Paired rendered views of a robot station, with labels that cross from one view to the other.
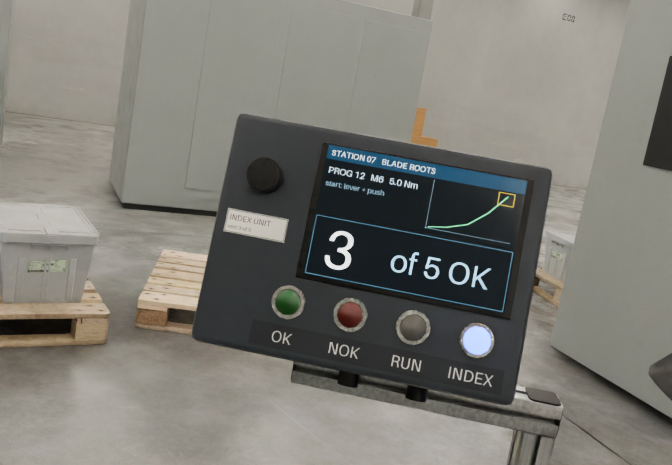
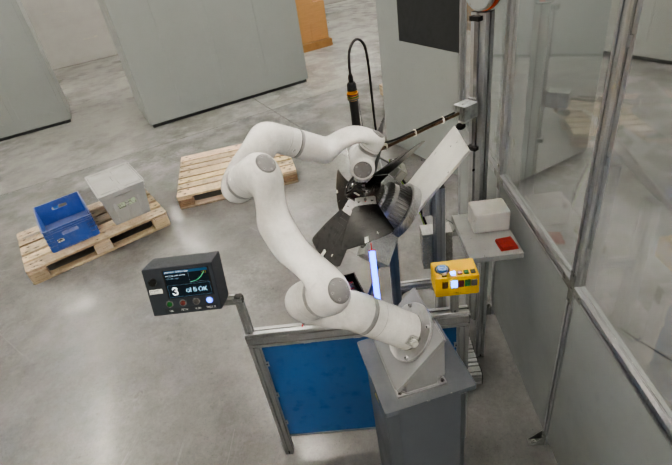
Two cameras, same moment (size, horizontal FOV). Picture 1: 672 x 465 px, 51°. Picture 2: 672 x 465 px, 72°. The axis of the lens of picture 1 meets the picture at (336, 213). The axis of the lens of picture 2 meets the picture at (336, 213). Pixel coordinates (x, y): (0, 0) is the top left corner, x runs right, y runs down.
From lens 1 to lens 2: 1.35 m
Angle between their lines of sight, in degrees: 23
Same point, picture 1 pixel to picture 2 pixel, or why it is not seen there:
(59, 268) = (133, 201)
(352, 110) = (256, 19)
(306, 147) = (158, 273)
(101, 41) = not seen: outside the picture
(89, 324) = (159, 220)
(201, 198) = (193, 105)
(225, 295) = (156, 306)
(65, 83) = (83, 36)
